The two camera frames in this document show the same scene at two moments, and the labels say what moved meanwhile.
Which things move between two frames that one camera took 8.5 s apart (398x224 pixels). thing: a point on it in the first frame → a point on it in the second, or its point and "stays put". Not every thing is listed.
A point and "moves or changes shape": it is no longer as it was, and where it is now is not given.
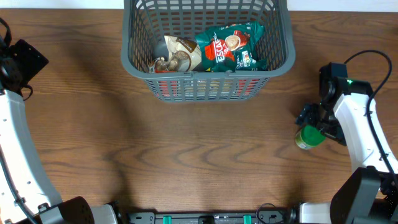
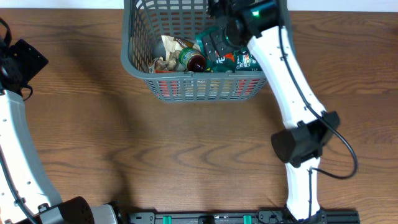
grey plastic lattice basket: [145, 23] stays put
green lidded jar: [309, 137] moves or changes shape
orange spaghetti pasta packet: [205, 89] stays put
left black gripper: [28, 58] stays put
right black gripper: [315, 118] → [214, 45]
